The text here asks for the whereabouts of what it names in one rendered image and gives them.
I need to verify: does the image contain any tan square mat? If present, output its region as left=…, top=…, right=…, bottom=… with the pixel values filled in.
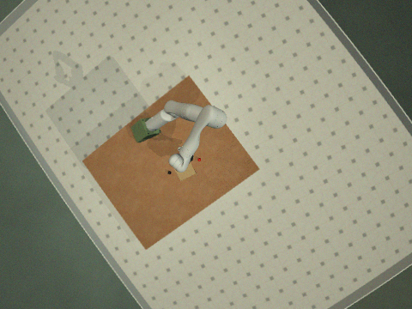
left=174, top=163, right=196, bottom=181

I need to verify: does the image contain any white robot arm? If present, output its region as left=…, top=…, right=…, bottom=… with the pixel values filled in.
left=145, top=100, right=227, bottom=173

